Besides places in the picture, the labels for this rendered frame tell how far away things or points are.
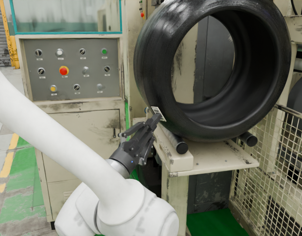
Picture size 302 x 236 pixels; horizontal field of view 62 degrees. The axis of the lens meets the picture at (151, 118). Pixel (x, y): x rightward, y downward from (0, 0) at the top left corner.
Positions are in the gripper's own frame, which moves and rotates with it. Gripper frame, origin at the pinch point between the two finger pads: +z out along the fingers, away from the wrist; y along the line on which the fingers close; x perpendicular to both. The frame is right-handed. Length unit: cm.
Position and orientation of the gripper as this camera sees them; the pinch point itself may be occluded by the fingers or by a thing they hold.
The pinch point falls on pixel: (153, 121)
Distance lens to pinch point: 82.3
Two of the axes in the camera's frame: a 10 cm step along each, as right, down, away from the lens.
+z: 4.8, -6.2, 6.2
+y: 4.9, 7.8, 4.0
